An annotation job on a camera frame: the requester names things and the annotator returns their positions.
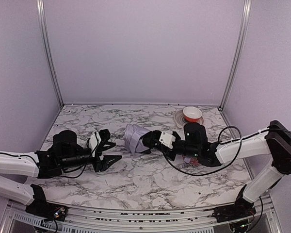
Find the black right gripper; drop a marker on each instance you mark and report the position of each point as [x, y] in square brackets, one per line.
[154, 140]

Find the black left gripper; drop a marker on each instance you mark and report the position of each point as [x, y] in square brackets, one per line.
[98, 160]

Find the lilac folding umbrella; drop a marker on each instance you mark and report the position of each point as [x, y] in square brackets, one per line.
[132, 139]

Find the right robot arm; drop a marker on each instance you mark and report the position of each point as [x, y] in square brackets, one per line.
[274, 140]

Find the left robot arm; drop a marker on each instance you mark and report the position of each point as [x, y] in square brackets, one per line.
[64, 156]

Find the grey swirl plate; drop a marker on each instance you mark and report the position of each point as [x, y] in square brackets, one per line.
[181, 120]

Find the orange white bowl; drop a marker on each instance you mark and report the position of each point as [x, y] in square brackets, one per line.
[192, 114]

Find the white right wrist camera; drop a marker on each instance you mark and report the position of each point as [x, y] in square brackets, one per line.
[167, 140]

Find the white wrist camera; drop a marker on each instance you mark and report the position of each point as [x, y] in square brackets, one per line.
[167, 140]
[93, 142]

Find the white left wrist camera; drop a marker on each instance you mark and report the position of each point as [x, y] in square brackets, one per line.
[93, 142]

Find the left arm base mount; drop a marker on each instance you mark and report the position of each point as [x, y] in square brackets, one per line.
[48, 210]

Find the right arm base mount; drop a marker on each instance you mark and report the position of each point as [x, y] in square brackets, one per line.
[233, 212]

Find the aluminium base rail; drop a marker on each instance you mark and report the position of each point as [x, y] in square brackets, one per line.
[97, 220]

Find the left aluminium frame post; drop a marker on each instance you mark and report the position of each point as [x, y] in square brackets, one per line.
[47, 48]

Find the aluminium frame post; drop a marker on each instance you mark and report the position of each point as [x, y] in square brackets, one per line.
[47, 48]
[237, 54]

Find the right aluminium frame post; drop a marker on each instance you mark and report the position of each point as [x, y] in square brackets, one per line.
[237, 54]

